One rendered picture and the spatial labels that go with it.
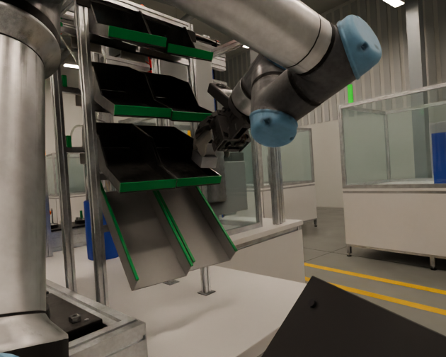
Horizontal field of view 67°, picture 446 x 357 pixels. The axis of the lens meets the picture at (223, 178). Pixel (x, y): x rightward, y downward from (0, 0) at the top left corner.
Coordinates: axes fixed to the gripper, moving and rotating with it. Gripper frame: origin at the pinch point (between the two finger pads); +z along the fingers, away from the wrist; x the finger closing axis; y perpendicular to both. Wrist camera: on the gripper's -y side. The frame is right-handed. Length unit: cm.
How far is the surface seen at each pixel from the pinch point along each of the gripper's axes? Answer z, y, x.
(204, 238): 13.5, 20.6, 1.0
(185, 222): 15.2, 15.3, -2.7
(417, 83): 208, -300, 644
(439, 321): 107, 78, 225
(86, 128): 2.0, -4.3, -27.8
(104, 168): 5.0, 4.2, -24.3
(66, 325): 3.5, 35.8, -33.6
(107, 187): 79, -25, -9
